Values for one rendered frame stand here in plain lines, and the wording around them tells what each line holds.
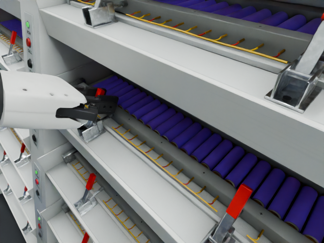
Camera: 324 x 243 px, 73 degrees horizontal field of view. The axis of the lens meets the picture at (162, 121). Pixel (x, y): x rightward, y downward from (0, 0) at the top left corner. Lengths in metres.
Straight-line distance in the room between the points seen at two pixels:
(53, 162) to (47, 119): 0.34
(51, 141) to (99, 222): 0.22
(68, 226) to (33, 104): 0.50
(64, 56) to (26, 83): 0.22
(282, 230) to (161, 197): 0.15
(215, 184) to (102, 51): 0.23
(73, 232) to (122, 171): 0.41
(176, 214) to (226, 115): 0.16
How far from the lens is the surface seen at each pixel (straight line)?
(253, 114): 0.18
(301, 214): 0.32
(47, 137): 0.58
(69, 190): 0.58
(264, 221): 0.30
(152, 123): 0.39
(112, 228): 0.50
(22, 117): 0.29
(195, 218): 0.30
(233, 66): 0.22
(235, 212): 0.25
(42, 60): 0.51
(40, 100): 0.29
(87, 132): 0.40
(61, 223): 0.75
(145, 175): 0.34
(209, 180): 0.31
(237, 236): 0.30
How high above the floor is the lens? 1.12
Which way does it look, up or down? 26 degrees down
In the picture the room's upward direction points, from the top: 14 degrees clockwise
